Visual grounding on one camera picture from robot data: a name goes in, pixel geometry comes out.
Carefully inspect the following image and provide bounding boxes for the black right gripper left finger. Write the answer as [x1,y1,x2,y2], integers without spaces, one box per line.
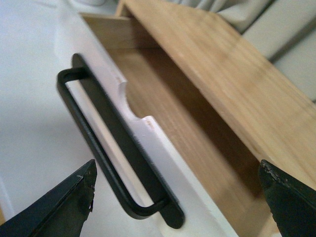
[0,159,97,237]

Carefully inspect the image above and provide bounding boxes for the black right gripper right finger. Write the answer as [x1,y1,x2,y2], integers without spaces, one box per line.
[258,159,316,237]

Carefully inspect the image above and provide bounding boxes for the black drawer handle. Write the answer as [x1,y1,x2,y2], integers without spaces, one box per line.
[57,53,185,229]

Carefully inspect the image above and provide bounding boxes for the white drawer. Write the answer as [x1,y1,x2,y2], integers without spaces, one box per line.
[58,11,279,237]

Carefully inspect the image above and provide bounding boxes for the wooden drawer cabinet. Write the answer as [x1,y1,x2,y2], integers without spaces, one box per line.
[115,0,316,180]

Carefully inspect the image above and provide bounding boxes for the grey curtain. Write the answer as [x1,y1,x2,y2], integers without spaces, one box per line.
[190,0,316,102]

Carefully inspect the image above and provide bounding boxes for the white plant pot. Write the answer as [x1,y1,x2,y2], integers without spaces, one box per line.
[77,0,105,6]

